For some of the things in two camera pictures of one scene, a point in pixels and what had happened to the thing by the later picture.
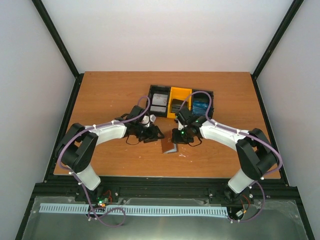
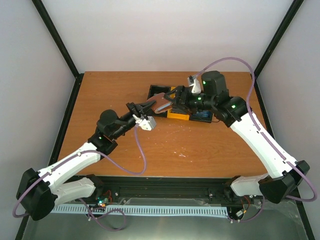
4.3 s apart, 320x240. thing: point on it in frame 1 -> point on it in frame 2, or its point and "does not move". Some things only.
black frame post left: [78, 77] does not move
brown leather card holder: [168, 146] -> [162, 104]
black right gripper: [176, 139] -> [180, 90]
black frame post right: [293, 10] does not move
